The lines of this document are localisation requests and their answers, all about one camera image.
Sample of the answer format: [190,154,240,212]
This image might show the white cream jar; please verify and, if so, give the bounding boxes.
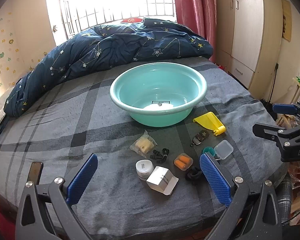
[136,160,155,180]

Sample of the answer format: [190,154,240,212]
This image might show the black power cable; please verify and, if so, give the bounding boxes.
[271,64,280,103]

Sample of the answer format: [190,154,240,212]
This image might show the teal plastic basin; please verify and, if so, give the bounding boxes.
[110,62,207,127]

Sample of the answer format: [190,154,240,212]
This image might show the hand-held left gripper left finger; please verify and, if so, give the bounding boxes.
[15,153,98,240]

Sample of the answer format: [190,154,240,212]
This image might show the beige wardrobe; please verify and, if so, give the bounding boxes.
[215,0,268,90]

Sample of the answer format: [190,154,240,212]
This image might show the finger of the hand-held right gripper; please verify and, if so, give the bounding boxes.
[252,122,300,163]
[272,101,300,123]

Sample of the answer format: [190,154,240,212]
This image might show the brown wall poster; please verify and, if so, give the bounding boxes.
[281,0,292,42]

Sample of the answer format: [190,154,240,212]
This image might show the black cord bundle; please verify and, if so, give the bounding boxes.
[184,166,203,181]

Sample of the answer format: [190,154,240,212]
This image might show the clear bag of yellow sponge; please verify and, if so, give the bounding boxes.
[129,130,158,155]

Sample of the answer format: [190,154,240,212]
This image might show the group of wall stickers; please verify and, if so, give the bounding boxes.
[0,10,50,85]

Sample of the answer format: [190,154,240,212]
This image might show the small white carton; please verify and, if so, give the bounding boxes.
[146,166,179,195]

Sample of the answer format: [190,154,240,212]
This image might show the metal window railing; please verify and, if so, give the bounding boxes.
[50,0,177,39]

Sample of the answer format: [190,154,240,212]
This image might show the grey ribbed hose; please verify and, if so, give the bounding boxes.
[275,175,294,205]

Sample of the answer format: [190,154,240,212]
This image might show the pink curtain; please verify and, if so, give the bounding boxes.
[171,0,218,63]

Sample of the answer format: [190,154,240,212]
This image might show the grey plaid bed sheet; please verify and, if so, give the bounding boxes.
[0,56,290,240]

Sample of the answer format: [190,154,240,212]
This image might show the small teal cap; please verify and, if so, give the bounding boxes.
[202,147,217,157]

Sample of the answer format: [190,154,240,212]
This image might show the black plastic clips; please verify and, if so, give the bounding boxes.
[150,148,171,163]

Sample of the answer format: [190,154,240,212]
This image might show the black smartphone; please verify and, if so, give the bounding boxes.
[27,162,44,184]

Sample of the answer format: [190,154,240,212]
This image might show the navy star-print duvet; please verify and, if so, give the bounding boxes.
[4,17,213,118]

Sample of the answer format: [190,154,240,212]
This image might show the small clear plastic box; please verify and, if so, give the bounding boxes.
[214,140,234,160]

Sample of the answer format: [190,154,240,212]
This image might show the yellow plastic scoop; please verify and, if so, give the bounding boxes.
[193,112,227,136]

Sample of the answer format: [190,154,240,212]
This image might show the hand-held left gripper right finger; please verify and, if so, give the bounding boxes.
[199,152,284,240]

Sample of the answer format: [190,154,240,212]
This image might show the clear case of orange earplugs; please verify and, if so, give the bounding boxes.
[174,153,193,172]

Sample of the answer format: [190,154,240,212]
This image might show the brown key fob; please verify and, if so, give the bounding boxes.
[190,129,210,147]

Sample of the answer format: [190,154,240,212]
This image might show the red cushion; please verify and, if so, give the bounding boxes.
[120,17,143,24]

